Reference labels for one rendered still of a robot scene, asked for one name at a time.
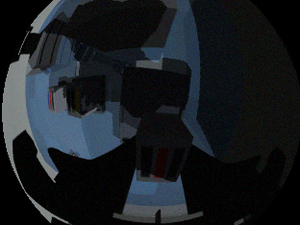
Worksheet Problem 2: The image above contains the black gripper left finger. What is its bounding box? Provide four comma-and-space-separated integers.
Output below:
47, 135, 136, 215

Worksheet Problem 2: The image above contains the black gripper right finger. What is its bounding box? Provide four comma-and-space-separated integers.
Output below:
180, 144, 262, 215

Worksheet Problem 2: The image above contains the grey flat panel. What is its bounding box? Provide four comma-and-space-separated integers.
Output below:
219, 0, 300, 188

